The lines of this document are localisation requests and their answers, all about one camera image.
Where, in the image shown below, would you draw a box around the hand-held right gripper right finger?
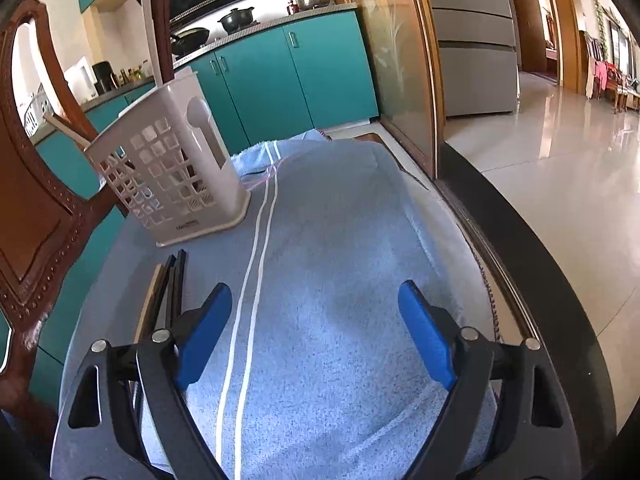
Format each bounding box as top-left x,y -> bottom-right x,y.
397,280 -> 576,480

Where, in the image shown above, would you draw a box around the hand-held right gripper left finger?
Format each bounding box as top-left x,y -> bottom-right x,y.
50,282 -> 235,480

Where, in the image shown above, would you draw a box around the black chopstick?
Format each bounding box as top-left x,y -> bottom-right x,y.
150,254 -> 177,331
172,249 -> 188,321

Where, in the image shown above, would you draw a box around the white perforated utensil holder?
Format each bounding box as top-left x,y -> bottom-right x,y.
84,66 -> 252,248

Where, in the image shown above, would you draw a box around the dark red chopstick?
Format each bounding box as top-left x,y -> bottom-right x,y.
151,0 -> 176,83

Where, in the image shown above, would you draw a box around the blue striped towel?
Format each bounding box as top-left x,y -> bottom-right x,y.
57,130 -> 501,480

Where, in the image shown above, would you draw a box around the carved wooden chair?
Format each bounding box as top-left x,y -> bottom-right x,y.
0,0 -> 131,441

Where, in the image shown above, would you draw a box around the row of condiment bottles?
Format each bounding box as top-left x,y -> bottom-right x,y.
114,62 -> 156,86

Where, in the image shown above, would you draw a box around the wood framed glass door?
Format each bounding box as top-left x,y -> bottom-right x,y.
322,0 -> 446,181

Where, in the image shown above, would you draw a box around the black countertop appliance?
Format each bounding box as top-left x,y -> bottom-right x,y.
92,61 -> 115,95

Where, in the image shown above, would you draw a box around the white dish rack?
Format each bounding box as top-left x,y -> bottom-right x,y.
17,95 -> 51,138

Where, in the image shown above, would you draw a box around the white countertop appliance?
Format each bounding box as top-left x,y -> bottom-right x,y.
64,57 -> 98,101

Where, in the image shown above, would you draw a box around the grey refrigerator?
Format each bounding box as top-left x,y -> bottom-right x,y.
417,0 -> 521,120

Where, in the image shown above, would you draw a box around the black wok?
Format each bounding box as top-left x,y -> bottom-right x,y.
170,26 -> 211,56

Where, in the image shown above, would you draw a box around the pink cloth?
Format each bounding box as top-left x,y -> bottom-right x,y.
592,60 -> 608,101

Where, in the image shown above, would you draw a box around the black cooking pot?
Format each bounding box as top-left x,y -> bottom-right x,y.
218,7 -> 256,33

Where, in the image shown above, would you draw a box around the wooden dining chairs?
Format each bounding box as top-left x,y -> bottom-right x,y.
582,35 -> 640,113

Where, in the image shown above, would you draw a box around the brown wooden door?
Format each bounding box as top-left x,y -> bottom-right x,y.
505,0 -> 551,73

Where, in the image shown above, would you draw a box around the green wall garland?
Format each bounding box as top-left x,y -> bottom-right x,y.
587,0 -> 613,56

